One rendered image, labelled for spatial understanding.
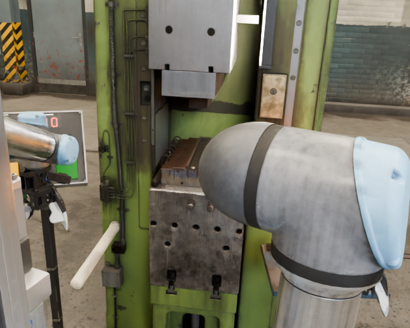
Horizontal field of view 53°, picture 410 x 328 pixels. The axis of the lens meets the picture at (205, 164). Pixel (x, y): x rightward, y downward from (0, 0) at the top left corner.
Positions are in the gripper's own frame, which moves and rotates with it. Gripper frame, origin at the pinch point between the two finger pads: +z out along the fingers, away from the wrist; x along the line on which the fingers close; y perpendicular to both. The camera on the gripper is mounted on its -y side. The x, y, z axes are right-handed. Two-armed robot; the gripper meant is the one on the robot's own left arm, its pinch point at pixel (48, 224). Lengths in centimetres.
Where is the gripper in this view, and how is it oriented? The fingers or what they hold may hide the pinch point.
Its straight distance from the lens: 138.1
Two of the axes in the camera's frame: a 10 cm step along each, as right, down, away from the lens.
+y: -3.8, 3.1, -8.7
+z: -0.4, 9.4, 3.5
